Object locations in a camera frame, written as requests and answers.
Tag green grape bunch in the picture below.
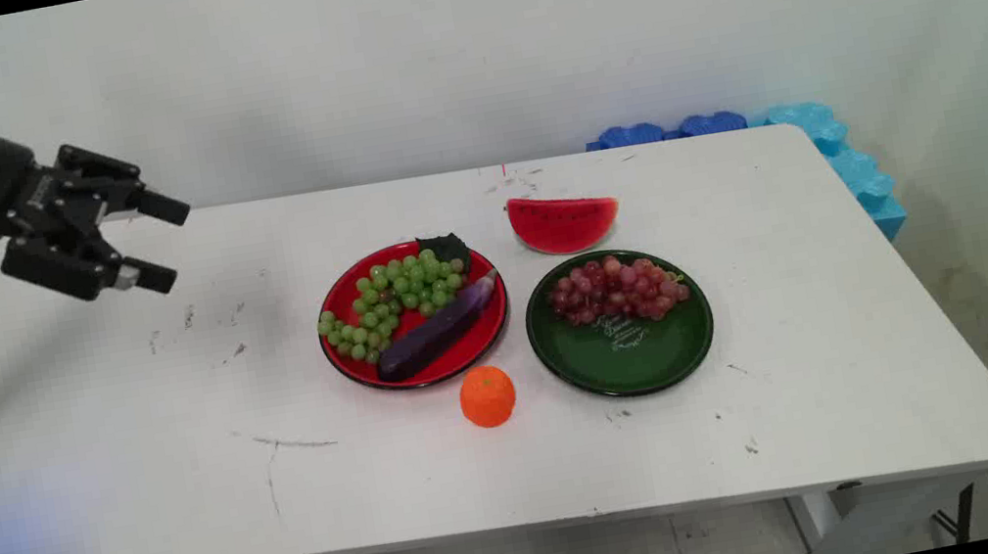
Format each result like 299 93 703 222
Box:
307 243 479 374

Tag red watermelon slice toy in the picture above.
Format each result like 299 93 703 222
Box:
504 181 627 263

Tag dark green fake leaf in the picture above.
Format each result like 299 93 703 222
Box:
414 229 476 281

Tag dark green round plate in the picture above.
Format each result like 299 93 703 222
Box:
516 234 725 412

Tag orange toy tangerine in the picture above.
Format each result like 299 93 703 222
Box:
454 360 522 434

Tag light blue foam mat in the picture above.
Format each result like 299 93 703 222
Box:
745 88 913 262

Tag red round plate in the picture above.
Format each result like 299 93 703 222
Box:
306 227 522 403

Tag red grape bunch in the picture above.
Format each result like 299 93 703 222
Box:
541 243 695 339

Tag purple toy eggplant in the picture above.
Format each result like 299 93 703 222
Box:
364 268 514 386

